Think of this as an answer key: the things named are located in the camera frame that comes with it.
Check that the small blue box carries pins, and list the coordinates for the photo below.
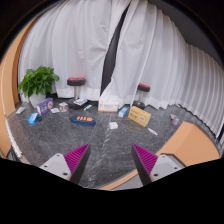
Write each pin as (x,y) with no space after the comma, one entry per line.
(33,118)

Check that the small white tube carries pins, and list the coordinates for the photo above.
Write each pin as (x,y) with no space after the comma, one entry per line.
(152,131)

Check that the white carton orange stripe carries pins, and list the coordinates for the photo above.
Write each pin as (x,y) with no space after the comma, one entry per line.
(108,106)

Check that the purple carton box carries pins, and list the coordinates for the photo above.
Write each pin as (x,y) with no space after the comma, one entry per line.
(45,106)

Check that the black stool red top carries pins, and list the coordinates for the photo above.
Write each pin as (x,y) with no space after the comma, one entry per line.
(76,81)
(144,88)

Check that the white charger block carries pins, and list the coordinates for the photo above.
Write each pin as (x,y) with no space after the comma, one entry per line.
(113,125)

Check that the blue and white upright box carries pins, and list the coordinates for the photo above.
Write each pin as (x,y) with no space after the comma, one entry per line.
(123,112)

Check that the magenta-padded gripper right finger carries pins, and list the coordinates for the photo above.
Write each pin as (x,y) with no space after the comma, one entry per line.
(164,165)

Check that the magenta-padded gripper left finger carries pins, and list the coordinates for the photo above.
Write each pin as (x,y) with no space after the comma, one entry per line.
(58,164)

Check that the blue power strip orange sockets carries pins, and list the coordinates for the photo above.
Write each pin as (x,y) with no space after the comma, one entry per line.
(83,120)

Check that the small white packet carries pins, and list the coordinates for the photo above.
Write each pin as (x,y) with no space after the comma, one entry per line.
(172,116)

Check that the yellow carton box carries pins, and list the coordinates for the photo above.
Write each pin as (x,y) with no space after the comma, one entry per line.
(139,116)

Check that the white tube green cap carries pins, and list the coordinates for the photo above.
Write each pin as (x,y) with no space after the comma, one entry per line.
(87,107)

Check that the white curtain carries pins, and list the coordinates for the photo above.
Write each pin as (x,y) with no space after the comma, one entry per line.
(73,43)
(160,60)

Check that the small purple bottle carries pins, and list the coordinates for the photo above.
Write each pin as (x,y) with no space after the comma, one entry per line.
(175,121)

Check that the white sachet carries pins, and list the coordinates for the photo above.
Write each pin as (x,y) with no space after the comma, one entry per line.
(55,110)

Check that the white and blue flat box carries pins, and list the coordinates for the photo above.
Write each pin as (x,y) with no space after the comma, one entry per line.
(80,102)

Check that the green potted plant white pot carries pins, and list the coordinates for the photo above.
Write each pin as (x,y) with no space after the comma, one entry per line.
(38,81)

